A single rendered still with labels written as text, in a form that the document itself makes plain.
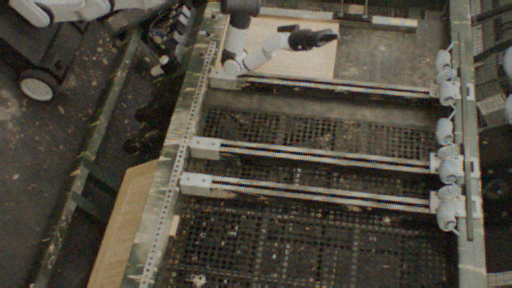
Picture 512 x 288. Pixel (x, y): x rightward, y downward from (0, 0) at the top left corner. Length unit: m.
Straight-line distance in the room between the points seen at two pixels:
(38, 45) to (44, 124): 0.41
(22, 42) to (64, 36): 0.25
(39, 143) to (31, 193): 0.27
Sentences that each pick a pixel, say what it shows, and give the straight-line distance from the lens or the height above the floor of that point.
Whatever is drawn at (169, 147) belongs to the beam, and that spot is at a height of 0.84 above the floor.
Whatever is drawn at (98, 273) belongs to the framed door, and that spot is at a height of 0.30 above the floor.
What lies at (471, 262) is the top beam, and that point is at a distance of 2.48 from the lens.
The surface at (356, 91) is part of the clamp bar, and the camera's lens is 2.92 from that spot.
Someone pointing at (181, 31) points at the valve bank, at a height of 0.76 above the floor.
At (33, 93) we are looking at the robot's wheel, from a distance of 3.42.
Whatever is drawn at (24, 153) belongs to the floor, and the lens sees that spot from 3.34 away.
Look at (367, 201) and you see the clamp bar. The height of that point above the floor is 1.55.
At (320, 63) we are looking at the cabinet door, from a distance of 3.10.
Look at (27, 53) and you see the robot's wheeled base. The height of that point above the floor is 0.17.
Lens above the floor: 2.64
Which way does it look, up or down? 33 degrees down
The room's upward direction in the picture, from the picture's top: 72 degrees clockwise
